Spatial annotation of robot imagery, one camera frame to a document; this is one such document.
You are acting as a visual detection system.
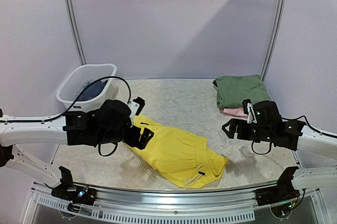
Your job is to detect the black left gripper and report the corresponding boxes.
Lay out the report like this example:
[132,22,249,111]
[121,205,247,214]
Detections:
[95,124,154,149]

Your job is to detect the green sleeveless shirt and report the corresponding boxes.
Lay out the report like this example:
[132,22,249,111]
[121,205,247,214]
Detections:
[212,75,271,110]

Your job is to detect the yellow garment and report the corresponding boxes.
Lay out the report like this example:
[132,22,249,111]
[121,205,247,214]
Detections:
[129,115,227,189]

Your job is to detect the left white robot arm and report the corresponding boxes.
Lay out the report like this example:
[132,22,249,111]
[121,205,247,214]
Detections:
[1,98,154,200]

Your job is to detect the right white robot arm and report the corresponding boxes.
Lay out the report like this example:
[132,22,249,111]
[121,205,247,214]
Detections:
[222,99,336,201]

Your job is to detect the white plastic laundry basket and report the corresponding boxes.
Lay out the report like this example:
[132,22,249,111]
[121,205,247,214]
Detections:
[56,64,118,112]

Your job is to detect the pink folded shorts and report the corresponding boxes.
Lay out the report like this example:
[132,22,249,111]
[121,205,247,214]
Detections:
[220,107,247,118]

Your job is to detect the blue garment in basket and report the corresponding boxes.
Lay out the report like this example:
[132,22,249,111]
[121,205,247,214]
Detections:
[75,80,107,101]

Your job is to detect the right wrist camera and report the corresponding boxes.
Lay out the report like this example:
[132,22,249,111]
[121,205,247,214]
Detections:
[242,99,256,124]

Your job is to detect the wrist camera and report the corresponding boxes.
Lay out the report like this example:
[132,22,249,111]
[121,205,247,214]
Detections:
[242,99,256,124]
[128,97,145,116]

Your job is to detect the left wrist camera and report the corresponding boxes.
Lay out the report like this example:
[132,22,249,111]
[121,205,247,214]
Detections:
[128,97,145,116]

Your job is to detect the aluminium front rail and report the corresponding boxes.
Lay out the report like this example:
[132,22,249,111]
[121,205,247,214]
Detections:
[30,179,323,222]

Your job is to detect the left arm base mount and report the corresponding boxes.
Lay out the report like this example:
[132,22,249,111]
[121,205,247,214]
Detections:
[51,166,97,213]

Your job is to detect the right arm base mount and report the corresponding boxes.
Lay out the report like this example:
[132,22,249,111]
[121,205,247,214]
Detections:
[255,166,306,219]

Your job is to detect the left aluminium corner post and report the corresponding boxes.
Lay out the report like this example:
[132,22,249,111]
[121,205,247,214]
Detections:
[64,0,87,65]

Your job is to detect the aluminium corner post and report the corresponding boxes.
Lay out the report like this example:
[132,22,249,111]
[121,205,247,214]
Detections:
[260,0,285,82]
[64,0,87,65]

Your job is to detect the right aluminium corner post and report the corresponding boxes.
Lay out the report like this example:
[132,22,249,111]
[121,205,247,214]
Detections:
[260,0,285,82]

